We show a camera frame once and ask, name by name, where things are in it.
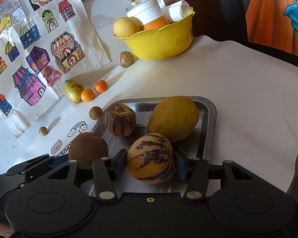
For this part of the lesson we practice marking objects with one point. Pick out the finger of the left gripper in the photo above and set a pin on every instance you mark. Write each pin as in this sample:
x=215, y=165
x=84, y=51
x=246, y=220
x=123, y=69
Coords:
x=59, y=160

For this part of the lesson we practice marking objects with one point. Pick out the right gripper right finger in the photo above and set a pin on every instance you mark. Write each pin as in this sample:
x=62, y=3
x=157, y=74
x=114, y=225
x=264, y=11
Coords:
x=195, y=172

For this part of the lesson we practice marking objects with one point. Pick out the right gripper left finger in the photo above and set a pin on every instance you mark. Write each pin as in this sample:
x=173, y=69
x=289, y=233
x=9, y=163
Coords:
x=105, y=171

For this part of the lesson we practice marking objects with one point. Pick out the large brown round fruit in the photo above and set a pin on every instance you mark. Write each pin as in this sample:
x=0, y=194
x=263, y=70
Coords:
x=87, y=147

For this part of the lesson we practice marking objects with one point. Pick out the pale striped pepino melon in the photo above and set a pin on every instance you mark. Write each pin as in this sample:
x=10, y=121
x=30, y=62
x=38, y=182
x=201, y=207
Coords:
x=150, y=159

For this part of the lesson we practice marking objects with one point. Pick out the dark striped pepino melon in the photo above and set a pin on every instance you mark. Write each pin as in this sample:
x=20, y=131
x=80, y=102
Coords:
x=120, y=120

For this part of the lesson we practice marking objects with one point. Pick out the large yellow mango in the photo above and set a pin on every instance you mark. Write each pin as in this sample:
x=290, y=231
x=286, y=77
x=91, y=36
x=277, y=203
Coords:
x=174, y=117

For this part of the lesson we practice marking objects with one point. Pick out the orange tangerine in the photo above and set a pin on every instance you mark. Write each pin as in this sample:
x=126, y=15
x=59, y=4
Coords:
x=87, y=95
x=101, y=86

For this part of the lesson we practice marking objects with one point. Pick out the metal tray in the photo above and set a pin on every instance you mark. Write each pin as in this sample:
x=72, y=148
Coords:
x=199, y=143

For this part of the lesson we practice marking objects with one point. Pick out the small brown nut fruit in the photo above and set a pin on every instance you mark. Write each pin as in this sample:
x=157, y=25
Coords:
x=43, y=131

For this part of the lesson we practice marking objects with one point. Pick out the small brown kiwi fruit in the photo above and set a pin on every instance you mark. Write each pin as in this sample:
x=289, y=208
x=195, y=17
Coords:
x=95, y=112

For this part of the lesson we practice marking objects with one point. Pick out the yellow green pear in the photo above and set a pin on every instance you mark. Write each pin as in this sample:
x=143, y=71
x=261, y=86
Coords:
x=73, y=91

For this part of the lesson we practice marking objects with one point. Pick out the white printed tablecloth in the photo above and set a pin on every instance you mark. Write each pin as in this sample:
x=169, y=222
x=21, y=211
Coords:
x=256, y=97

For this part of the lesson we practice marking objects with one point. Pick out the small beige striped melon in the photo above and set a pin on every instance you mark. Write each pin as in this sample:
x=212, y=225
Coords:
x=125, y=59

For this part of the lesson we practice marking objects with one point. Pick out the houses children drawing paper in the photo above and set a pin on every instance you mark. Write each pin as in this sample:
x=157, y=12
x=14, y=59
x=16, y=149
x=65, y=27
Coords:
x=39, y=54

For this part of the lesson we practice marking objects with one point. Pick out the yellow plastic bowl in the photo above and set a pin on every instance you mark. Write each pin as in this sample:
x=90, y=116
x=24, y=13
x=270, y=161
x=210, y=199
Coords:
x=167, y=42

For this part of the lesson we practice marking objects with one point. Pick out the yellow apple in bowl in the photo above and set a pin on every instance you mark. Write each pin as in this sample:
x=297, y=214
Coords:
x=125, y=27

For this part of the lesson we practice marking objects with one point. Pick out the white rolled paper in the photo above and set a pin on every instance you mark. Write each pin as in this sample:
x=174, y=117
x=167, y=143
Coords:
x=178, y=10

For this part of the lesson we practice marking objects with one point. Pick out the white orange cup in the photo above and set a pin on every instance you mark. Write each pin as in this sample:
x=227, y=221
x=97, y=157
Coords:
x=148, y=14

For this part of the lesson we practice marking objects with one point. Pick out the orange dress woman painting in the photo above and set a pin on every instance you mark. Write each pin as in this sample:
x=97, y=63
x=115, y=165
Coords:
x=273, y=23

